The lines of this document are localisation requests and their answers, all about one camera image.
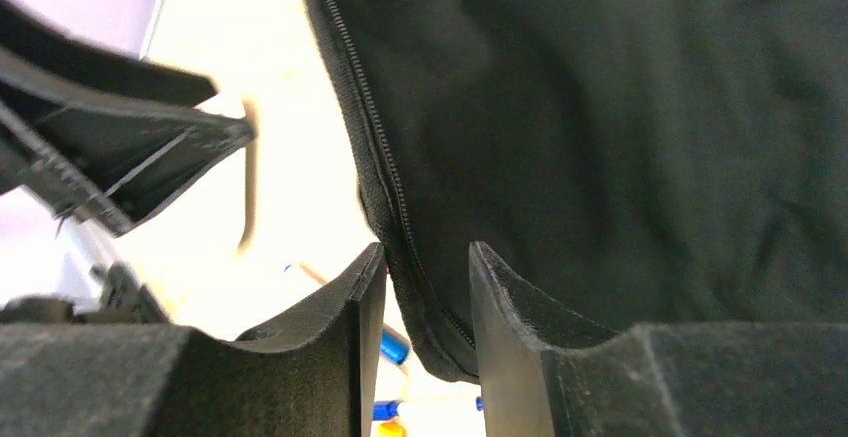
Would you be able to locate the white marker blue cap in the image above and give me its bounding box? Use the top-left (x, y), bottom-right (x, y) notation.
top-left (380, 328), bottom-right (411, 366)

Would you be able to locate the upright white marker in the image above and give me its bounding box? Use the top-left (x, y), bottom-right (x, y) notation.
top-left (372, 396), bottom-right (484, 422)

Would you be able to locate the black student backpack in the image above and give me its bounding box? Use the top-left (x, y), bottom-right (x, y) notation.
top-left (305, 0), bottom-right (847, 382)

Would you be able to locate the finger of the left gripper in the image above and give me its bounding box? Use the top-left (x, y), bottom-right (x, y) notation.
top-left (1, 49), bottom-right (255, 236)
top-left (1, 0), bottom-right (217, 107)

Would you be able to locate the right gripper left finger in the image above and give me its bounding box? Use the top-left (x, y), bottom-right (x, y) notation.
top-left (1, 243), bottom-right (386, 436)

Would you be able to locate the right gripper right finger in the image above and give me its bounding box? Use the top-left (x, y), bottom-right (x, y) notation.
top-left (469, 242), bottom-right (847, 436)

